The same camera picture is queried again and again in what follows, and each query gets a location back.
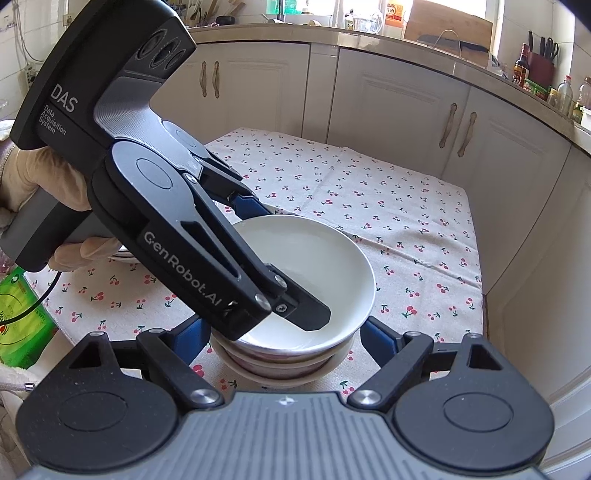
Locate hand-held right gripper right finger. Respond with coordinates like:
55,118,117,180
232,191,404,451
346,316,505,409

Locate wooden cutting board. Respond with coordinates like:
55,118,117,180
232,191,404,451
404,0,494,54

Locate dark sauce bottle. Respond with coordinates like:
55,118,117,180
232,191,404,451
512,44,531,86

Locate glass jug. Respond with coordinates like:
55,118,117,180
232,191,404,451
355,9,384,34

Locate beige stone countertop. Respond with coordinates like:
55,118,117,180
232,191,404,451
185,22,591,160

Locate green package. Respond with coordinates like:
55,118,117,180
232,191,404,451
0,270,59,370

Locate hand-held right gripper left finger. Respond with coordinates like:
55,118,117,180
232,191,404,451
67,315,223,409

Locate white pink floral bowl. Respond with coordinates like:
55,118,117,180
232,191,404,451
222,214,376,356
211,332,360,373
223,362,352,388

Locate window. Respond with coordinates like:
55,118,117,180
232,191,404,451
277,0,502,29

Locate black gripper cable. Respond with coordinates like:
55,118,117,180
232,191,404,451
0,270,64,324

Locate wire rack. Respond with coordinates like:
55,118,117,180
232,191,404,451
431,30,463,54

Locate cherry print tablecloth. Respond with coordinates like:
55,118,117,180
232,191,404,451
23,127,484,403

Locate wooden kitchen utensils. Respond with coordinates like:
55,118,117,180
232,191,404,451
185,0,246,24

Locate person's white fleece clothing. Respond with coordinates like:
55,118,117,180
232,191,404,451
0,364,47,480

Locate dark red knife block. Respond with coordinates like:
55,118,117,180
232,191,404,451
526,31,560,91

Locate person's left hand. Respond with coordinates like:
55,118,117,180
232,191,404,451
0,147,122,273

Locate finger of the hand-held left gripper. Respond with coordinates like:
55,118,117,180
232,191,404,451
133,174,332,341
196,154,274,222

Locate white kitchen cabinet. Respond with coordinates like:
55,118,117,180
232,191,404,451
480,138,591,480
152,41,575,195

